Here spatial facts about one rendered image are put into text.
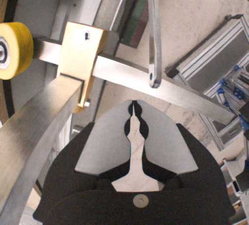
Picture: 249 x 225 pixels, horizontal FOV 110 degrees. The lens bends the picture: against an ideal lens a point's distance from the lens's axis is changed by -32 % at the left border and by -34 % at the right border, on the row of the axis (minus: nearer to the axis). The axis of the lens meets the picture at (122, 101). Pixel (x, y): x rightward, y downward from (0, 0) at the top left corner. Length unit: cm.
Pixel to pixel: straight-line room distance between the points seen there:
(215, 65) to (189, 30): 34
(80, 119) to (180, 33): 95
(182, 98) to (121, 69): 10
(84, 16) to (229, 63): 103
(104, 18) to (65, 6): 17
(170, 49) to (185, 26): 23
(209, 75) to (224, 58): 18
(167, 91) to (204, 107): 8
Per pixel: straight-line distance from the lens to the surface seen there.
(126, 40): 32
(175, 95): 20
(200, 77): 101
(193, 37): 116
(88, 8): 43
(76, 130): 46
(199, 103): 23
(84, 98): 19
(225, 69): 113
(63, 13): 46
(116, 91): 114
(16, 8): 34
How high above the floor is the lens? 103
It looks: 60 degrees down
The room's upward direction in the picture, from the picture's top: 175 degrees counter-clockwise
